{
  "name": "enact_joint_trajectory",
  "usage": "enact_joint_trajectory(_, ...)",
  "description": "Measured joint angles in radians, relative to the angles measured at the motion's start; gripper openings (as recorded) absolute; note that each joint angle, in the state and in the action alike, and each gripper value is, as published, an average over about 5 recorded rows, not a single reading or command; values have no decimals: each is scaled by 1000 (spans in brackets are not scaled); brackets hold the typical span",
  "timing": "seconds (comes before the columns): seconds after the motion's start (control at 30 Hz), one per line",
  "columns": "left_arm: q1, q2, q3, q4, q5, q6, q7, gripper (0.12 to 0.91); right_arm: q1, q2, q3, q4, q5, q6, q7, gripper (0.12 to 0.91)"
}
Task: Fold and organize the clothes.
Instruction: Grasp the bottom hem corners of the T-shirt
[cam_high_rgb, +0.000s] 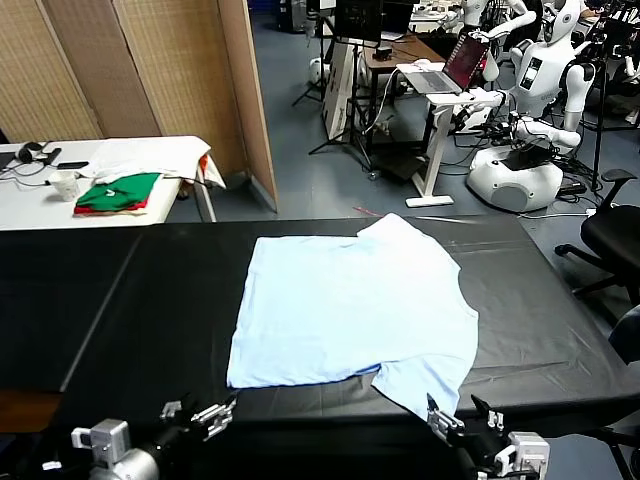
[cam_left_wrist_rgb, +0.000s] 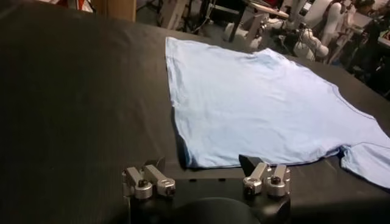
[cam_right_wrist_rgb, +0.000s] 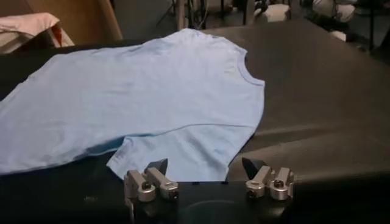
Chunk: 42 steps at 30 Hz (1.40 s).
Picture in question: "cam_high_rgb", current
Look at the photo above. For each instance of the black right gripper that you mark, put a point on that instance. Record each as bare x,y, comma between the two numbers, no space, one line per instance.
480,442

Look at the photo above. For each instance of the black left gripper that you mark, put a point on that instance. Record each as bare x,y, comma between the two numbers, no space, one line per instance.
180,430

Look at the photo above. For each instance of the light blue t-shirt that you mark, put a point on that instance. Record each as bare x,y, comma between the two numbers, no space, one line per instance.
350,310

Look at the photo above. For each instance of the dark blue fabric object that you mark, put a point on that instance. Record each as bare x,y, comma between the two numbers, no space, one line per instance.
627,335

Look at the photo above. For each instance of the small black table cover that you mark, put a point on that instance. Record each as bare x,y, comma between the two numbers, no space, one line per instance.
50,300

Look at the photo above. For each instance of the red folded shirt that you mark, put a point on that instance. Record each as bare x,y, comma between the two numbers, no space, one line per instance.
86,212

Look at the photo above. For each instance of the green folded shirt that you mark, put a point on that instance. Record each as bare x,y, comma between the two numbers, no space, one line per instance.
120,192

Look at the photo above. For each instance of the black office chair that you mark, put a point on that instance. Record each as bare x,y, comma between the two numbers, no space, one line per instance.
610,235

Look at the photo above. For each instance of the orange cloth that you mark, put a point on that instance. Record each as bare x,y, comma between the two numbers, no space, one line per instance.
204,162

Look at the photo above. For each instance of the white paper cup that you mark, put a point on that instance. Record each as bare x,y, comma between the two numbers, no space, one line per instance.
65,187

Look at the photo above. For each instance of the white side table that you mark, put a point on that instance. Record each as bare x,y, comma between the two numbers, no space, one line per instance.
30,210

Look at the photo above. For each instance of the white cloth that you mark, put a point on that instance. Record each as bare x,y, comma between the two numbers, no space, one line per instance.
150,155

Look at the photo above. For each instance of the white standing desk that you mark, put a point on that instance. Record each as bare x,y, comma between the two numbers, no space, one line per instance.
435,150

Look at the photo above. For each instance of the black smartphone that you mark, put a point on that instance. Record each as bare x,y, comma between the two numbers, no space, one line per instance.
72,164

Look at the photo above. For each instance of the black handheld device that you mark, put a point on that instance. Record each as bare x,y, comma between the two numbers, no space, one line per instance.
50,154

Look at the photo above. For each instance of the black headphones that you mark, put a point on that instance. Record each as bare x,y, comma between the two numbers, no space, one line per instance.
25,154

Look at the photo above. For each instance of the wicker folding screen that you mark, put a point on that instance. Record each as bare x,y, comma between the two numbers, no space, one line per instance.
150,75

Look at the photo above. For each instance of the white leaning board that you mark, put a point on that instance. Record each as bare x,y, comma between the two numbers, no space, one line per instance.
337,90

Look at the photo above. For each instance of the silver open laptop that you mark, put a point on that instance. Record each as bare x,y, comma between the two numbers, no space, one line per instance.
465,62

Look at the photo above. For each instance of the white round device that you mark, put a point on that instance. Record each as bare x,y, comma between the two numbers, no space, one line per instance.
316,70

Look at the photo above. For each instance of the black tripod stand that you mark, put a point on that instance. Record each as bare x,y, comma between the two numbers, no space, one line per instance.
356,65

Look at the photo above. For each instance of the brown wooden desk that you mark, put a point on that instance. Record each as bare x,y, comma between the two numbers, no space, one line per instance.
415,50

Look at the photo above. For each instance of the small black box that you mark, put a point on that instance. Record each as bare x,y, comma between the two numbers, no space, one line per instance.
382,54

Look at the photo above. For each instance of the white background humanoid robot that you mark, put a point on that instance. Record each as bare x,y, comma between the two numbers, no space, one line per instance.
472,12

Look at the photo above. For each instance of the black monitor with dots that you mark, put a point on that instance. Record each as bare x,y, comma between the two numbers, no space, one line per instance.
357,20

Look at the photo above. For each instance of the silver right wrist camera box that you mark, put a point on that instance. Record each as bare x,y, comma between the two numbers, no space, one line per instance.
527,450

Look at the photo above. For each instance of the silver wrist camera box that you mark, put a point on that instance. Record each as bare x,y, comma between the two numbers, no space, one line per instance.
527,450
107,440

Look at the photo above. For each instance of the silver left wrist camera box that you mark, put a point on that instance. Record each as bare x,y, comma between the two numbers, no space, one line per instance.
107,440

